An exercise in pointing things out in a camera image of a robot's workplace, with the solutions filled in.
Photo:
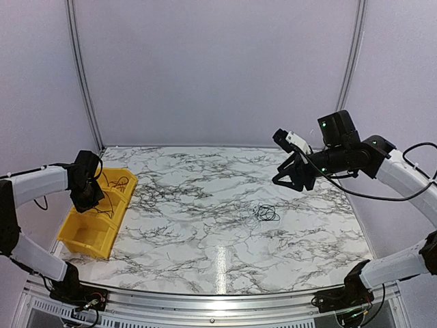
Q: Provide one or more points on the yellow bin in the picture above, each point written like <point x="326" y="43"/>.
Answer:
<point x="110" y="209"/>
<point x="91" y="234"/>
<point x="119" y="180"/>

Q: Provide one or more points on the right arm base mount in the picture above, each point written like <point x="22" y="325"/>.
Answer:
<point x="341" y="298"/>

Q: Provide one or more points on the yellow bin far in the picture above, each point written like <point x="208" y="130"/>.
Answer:
<point x="119" y="180"/>

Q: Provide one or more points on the aluminium front rail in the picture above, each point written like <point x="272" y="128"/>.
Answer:
<point x="135" y="308"/>

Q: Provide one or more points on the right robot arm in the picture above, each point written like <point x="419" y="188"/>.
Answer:
<point x="345" y="156"/>

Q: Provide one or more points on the corner aluminium post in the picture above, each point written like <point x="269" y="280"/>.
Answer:
<point x="81" y="73"/>
<point x="358" y="31"/>

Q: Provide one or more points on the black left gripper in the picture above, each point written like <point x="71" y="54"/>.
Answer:
<point x="98" y="195"/>

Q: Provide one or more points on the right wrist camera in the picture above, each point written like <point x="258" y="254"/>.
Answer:
<point x="289" y="141"/>

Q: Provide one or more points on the yellow bin near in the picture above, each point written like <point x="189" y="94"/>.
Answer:
<point x="91" y="234"/>

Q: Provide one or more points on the right corner aluminium post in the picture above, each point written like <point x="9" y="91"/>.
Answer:
<point x="358" y="31"/>

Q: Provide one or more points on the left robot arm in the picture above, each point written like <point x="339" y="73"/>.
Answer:
<point x="80" y="179"/>

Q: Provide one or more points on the left corner aluminium post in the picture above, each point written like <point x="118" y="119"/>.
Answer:
<point x="81" y="73"/>

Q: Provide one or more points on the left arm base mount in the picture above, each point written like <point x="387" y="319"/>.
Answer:
<point x="83" y="296"/>

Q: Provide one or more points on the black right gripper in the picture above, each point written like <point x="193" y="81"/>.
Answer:
<point x="300" y="171"/>

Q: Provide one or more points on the yellow bin middle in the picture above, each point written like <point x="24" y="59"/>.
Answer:
<point x="110" y="209"/>

